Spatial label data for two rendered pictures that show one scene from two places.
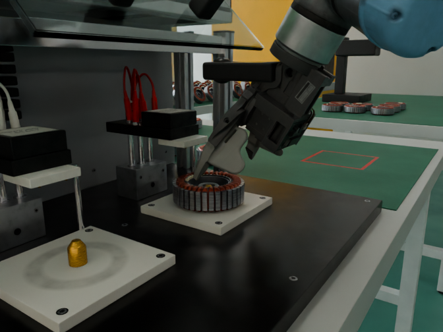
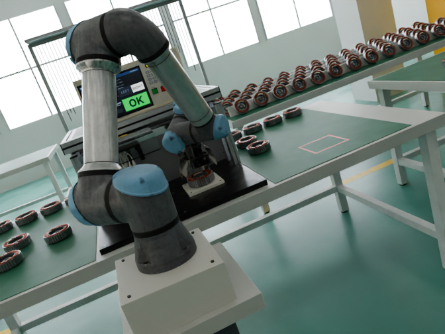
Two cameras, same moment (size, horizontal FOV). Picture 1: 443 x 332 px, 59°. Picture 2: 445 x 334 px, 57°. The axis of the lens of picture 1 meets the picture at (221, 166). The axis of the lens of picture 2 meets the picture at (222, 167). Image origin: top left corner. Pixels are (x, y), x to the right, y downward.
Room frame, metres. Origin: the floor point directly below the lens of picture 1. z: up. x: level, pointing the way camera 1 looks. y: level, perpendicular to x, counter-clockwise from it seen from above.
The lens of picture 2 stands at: (-0.48, -1.18, 1.29)
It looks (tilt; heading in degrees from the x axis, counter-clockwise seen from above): 17 degrees down; 45
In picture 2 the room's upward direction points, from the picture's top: 19 degrees counter-clockwise
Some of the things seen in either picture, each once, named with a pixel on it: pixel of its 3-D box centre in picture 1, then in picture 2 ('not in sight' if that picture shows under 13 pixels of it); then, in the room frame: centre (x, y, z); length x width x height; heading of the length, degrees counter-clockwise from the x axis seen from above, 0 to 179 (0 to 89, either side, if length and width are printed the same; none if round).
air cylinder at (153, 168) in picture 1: (142, 177); (193, 171); (0.67, 0.14, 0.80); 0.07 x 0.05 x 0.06; 146
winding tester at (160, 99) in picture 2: not in sight; (132, 87); (0.68, 0.35, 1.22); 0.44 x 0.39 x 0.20; 146
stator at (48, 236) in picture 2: not in sight; (57, 233); (0.16, 0.49, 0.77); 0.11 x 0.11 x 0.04
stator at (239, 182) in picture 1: (208, 190); (200, 178); (0.59, 0.02, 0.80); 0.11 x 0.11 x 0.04
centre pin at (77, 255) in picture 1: (77, 251); not in sight; (0.39, 0.16, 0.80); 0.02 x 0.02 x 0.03
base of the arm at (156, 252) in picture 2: not in sight; (161, 238); (0.04, -0.39, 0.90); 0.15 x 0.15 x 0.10
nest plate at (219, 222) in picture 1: (208, 205); (202, 183); (0.59, 0.02, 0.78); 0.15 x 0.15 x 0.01; 56
